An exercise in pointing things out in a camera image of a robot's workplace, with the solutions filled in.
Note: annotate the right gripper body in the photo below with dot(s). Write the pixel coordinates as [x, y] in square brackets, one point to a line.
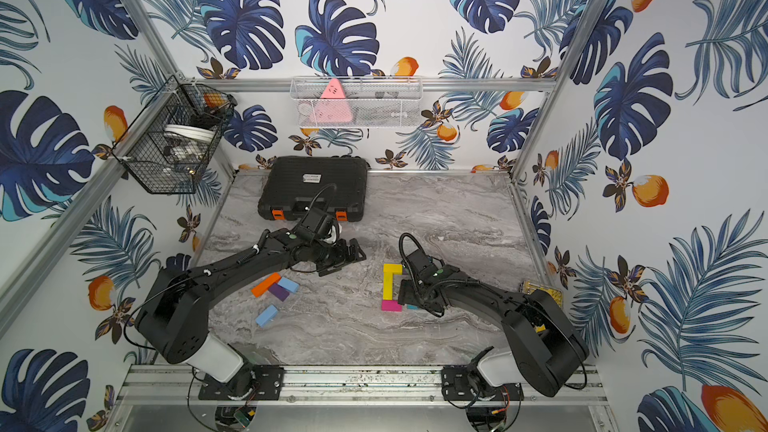
[410, 294]

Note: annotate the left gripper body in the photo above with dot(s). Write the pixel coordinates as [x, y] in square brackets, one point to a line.
[335, 255]

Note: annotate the short yellow block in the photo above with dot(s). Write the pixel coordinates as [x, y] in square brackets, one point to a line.
[393, 269]

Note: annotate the magenta block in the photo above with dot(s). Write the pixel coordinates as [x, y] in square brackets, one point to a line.
[390, 306]

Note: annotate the long yellow block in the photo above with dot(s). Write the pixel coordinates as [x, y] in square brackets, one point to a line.
[387, 287]

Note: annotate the light blue square block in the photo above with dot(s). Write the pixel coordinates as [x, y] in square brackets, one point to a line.
[288, 284]

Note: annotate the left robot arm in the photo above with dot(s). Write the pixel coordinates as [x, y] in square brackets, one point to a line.
[174, 318]

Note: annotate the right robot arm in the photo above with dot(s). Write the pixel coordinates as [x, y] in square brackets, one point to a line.
[543, 348]

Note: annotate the dark purple block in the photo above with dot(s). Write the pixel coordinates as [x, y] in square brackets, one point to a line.
[279, 292]

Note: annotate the orange block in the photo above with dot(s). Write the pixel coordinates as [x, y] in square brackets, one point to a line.
[262, 287]

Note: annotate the black plastic tool case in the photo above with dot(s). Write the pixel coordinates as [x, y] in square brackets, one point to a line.
[334, 184]

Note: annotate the yellow screwdriver bit set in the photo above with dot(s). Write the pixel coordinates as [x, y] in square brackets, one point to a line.
[529, 287]

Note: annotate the pink triangle item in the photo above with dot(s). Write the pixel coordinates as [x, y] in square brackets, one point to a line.
[332, 107]

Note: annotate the white roll in basket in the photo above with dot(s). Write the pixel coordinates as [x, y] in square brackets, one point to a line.
[187, 135]

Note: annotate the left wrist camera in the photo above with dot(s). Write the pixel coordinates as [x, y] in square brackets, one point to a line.
[315, 225]

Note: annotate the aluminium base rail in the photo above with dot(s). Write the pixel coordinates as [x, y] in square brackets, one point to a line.
[348, 385]

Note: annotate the black wire basket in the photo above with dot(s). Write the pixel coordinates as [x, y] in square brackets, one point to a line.
[168, 148]

